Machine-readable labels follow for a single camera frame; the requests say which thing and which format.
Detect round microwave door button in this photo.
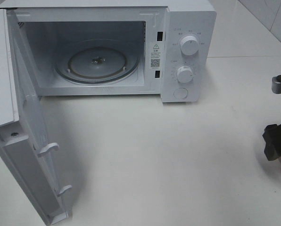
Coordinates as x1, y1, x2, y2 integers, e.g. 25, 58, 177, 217
174, 88, 188, 99

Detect white microwave oven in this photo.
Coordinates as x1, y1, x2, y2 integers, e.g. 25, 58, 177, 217
0, 0, 216, 103

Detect glass microwave turntable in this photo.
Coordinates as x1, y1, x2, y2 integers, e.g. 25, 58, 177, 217
55, 39, 140, 84

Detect lower white microwave knob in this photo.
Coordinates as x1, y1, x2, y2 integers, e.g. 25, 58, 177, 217
176, 66, 193, 83

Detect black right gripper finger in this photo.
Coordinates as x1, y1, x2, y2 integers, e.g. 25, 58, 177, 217
263, 124, 281, 161

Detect white microwave knob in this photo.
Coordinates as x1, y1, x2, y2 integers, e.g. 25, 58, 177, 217
176, 66, 193, 83
179, 34, 199, 56

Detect upper white microwave knob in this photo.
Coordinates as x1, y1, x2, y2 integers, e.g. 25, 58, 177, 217
179, 34, 199, 56

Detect white microwave door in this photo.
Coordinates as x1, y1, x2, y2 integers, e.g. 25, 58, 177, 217
0, 9, 71, 226

